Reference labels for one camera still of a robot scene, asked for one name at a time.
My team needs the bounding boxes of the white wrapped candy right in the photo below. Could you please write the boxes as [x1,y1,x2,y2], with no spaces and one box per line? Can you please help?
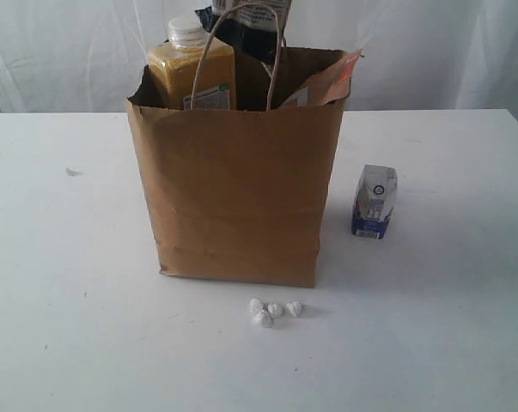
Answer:
[286,301,304,318]

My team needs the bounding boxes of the white wrapped candy far left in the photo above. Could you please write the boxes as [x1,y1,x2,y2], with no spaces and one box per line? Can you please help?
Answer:
[249,298,264,314]

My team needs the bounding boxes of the yellow millet bottle white cap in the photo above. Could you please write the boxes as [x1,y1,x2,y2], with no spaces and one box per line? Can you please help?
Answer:
[148,15,237,110]

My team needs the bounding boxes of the brown red snack pouch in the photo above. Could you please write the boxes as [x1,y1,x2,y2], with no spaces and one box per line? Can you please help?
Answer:
[279,48,363,107]

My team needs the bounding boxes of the white wrapped candy middle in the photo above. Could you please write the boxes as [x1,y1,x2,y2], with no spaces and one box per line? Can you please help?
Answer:
[266,302,284,319]

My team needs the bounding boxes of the brown paper bag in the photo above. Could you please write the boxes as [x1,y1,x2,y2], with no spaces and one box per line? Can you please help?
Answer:
[126,45,346,288]

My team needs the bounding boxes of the small blue white milk carton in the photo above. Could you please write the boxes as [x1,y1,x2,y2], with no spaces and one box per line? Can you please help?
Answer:
[351,165,398,239]

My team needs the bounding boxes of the noodle packet dark blue ends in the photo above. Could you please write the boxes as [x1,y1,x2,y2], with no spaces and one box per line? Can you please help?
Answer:
[194,0,292,76]

